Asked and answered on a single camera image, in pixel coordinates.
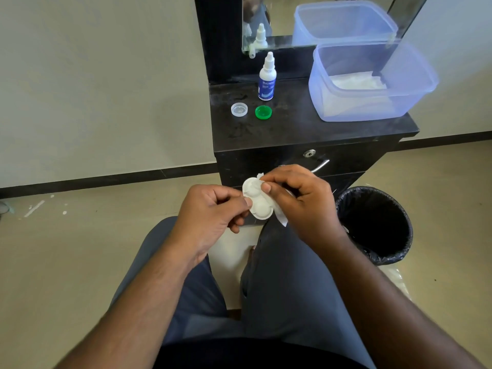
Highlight translucent blue plastic container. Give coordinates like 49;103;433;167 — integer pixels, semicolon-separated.
308;41;439;122

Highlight white contact lens case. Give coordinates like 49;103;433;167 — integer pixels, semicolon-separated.
242;177;274;220

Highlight person's left forearm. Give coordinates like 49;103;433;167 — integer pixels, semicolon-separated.
54;236;210;369

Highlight person's right hand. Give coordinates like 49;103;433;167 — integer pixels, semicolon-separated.
260;164;349;262

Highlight person's left hand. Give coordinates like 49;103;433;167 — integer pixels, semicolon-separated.
168;184;253;266

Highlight white tissue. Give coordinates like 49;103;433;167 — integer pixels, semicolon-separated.
255;172;290;227

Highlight black lined trash bin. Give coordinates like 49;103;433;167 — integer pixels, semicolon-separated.
335;186;414;267

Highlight person's right forearm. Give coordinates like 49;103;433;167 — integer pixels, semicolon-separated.
317;232;487;369

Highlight grey trousers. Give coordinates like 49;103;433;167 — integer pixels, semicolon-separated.
109;215;378;369

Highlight wall mirror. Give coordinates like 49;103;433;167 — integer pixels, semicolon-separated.
241;0;430;54

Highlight white blue solution bottle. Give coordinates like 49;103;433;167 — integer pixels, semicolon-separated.
258;52;277;101

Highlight white tissues in container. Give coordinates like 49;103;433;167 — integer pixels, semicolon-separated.
325;71;396;116

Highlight black dresser cabinet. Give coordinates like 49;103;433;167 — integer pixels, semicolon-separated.
194;0;420;227

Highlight black shirt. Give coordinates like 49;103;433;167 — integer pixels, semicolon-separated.
153;337;370;369

